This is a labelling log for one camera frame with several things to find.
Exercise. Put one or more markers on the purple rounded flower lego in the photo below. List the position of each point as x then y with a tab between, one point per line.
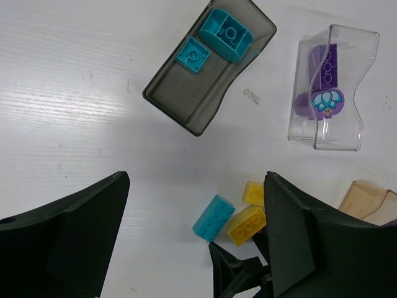
321	105

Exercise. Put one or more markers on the teal 2x4 lego brick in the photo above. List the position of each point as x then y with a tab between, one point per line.
213	218

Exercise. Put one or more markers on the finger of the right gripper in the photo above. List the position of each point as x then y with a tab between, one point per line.
232	276

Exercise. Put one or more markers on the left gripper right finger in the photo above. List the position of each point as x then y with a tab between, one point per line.
318	251

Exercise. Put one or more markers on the purple long lego brick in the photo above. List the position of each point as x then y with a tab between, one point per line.
327	76

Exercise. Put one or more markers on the small clear plastic scrap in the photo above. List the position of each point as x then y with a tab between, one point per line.
252	96

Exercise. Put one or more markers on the smoky grey plastic container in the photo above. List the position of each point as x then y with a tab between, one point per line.
192	100

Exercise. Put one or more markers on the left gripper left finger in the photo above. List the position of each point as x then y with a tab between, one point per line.
64	248

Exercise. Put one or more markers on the clear plastic container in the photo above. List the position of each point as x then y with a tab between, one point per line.
356	53

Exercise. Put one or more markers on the teal rounded patterned lego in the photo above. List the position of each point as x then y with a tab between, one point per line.
225	35

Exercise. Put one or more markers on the yellow long lego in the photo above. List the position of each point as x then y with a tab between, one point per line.
254	193

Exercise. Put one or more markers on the yellow 2x3 lego brick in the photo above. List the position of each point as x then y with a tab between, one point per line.
246	224

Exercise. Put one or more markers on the small teal square lego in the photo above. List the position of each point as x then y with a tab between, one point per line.
192	56

